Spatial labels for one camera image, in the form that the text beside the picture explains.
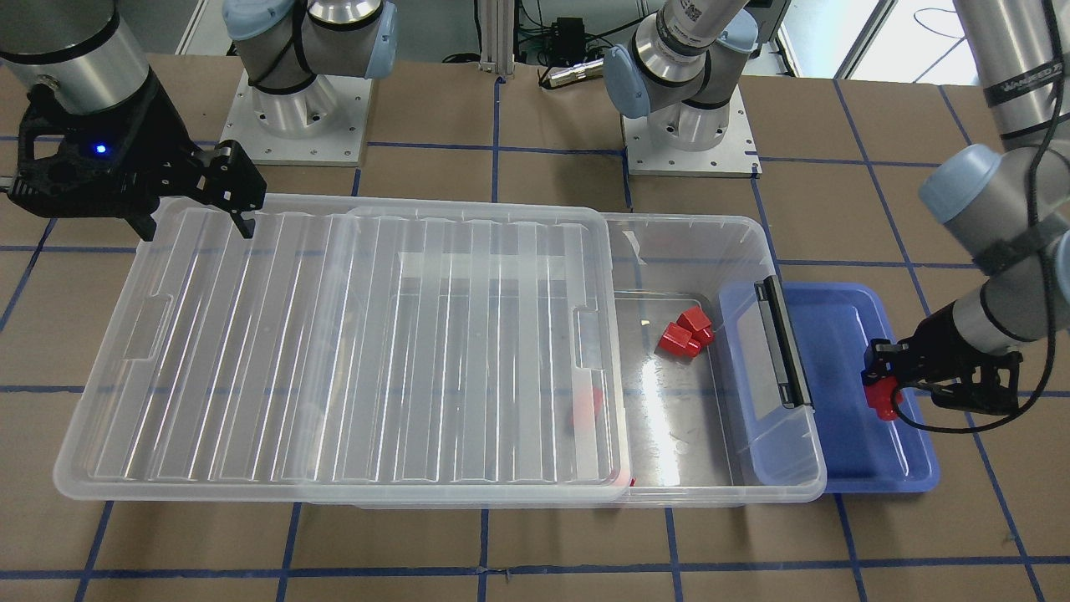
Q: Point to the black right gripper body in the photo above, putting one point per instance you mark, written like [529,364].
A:
[155,140]

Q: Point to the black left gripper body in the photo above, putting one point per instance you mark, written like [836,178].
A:
[936,345]

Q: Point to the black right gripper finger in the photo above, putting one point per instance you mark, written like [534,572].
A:
[231,183]
[145,226]

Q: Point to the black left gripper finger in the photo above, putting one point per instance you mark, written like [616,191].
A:
[896,388]
[897,359]

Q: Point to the red block carried to tray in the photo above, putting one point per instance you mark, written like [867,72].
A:
[877,396]

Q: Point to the clear plastic box lid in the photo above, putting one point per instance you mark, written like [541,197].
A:
[188,398]

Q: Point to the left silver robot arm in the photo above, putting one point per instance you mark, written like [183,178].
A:
[992,351]

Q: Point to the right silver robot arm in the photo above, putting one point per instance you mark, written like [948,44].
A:
[86,51]

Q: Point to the blue plastic tray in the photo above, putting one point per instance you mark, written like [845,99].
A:
[851,435]

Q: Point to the clear plastic storage box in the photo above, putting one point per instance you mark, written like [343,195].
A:
[710,368]

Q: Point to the red block upper pair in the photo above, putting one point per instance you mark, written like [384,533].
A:
[698,324]

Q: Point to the red block beside pair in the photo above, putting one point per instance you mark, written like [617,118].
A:
[678,341]

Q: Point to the red block under lid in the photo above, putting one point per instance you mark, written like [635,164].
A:
[587,407]

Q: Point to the black electronics box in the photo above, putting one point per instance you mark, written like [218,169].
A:
[568,37]

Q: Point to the silver metal cylinder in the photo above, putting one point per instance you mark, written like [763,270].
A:
[557,77]

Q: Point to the black box latch handle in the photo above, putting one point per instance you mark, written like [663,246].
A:
[787,363]

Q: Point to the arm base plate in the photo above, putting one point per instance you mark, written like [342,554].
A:
[682,140]
[323,125]

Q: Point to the aluminium frame post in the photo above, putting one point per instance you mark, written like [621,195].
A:
[496,20]

